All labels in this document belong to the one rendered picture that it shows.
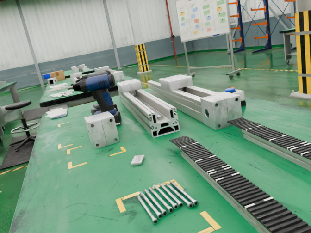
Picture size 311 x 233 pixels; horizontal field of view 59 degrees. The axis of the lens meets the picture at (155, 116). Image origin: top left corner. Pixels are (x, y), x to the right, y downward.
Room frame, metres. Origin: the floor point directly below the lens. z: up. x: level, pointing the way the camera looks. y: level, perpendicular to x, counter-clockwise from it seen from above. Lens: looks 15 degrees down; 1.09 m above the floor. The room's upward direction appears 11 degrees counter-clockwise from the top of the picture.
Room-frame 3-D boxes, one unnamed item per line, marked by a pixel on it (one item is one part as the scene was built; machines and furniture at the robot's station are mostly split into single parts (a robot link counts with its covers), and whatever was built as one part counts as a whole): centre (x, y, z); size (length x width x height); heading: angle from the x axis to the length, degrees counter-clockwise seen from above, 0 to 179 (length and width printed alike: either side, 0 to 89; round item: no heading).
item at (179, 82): (1.33, -0.13, 0.87); 0.16 x 0.11 x 0.07; 12
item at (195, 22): (6.72, -1.51, 0.97); 1.51 x 0.50 x 1.95; 37
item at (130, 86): (1.53, 0.11, 0.87); 0.16 x 0.11 x 0.07; 12
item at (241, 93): (1.08, -0.30, 0.81); 0.10 x 0.08 x 0.06; 102
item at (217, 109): (0.89, -0.23, 0.83); 0.12 x 0.09 x 0.10; 102
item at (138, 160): (0.71, 0.07, 0.78); 0.05 x 0.03 x 0.01; 169
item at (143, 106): (1.29, 0.06, 0.82); 0.80 x 0.10 x 0.09; 12
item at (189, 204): (0.50, -0.01, 0.78); 0.11 x 0.01 x 0.01; 20
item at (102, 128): (0.95, 0.19, 0.83); 0.11 x 0.10 x 0.10; 109
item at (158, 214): (0.49, 0.04, 0.78); 0.11 x 0.01 x 0.01; 20
